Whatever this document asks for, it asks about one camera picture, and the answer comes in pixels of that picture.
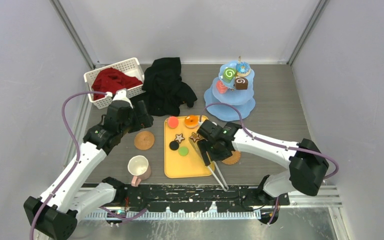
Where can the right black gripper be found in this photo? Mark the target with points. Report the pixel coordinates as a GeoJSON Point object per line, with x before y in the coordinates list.
{"type": "Point", "coordinates": [204, 147]}

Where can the yellow tray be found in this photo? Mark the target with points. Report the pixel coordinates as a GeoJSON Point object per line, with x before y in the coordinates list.
{"type": "Point", "coordinates": [176, 166]}

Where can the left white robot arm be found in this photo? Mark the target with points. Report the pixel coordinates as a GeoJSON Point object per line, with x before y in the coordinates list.
{"type": "Point", "coordinates": [56, 212]}

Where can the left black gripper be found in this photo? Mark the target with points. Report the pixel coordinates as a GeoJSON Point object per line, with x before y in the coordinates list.
{"type": "Point", "coordinates": [143, 121]}

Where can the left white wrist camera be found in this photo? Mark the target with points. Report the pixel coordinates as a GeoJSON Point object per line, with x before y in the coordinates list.
{"type": "Point", "coordinates": [122, 95]}

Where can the red cloth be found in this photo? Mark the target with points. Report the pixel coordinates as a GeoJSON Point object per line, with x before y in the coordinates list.
{"type": "Point", "coordinates": [112, 80]}

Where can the blue three-tier cake stand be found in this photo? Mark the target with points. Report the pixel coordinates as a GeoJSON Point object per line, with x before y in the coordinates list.
{"type": "Point", "coordinates": [225, 106]}

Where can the orange donut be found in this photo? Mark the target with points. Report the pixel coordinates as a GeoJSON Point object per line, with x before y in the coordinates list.
{"type": "Point", "coordinates": [191, 121]}

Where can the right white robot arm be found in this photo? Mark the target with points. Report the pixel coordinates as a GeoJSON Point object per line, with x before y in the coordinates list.
{"type": "Point", "coordinates": [305, 167]}

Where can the black round cookie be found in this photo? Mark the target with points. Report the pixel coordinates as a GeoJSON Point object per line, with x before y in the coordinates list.
{"type": "Point", "coordinates": [174, 145]}

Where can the blue donut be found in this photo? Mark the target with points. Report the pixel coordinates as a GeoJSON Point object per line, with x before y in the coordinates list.
{"type": "Point", "coordinates": [243, 69]}

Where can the green round macaron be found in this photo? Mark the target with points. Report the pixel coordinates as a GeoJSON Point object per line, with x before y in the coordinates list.
{"type": "Point", "coordinates": [183, 151]}

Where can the red round cake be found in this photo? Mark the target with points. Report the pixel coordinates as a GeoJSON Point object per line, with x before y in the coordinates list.
{"type": "Point", "coordinates": [172, 122]}

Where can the left woven coaster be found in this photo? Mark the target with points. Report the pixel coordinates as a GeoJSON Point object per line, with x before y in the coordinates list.
{"type": "Point", "coordinates": [144, 140]}

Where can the pink mug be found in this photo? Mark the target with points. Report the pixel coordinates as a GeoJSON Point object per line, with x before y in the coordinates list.
{"type": "Point", "coordinates": [139, 167]}

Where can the black cloth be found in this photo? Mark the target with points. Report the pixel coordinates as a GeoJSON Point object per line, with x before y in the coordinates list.
{"type": "Point", "coordinates": [164, 88]}

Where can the metal tongs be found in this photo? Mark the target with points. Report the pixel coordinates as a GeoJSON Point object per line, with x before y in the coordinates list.
{"type": "Point", "coordinates": [218, 175]}

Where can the pink swirl roll cake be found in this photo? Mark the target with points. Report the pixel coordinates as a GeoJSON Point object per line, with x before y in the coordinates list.
{"type": "Point", "coordinates": [220, 87]}

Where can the green roll cake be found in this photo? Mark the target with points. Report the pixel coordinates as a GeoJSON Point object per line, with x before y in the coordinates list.
{"type": "Point", "coordinates": [229, 73]}

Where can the white plastic basket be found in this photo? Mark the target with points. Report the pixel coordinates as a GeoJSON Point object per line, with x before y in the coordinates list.
{"type": "Point", "coordinates": [126, 74]}

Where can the right woven coaster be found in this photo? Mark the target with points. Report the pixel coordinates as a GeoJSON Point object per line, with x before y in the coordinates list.
{"type": "Point", "coordinates": [233, 159]}

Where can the chocolate swirl roll cake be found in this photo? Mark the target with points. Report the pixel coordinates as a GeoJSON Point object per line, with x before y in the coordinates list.
{"type": "Point", "coordinates": [241, 83]}

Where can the woven coaster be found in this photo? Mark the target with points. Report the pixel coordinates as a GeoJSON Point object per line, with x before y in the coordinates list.
{"type": "Point", "coordinates": [233, 159]}
{"type": "Point", "coordinates": [144, 140]}

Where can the brown star cookie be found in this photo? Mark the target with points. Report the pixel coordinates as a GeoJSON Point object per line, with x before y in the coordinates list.
{"type": "Point", "coordinates": [179, 138]}
{"type": "Point", "coordinates": [195, 137]}

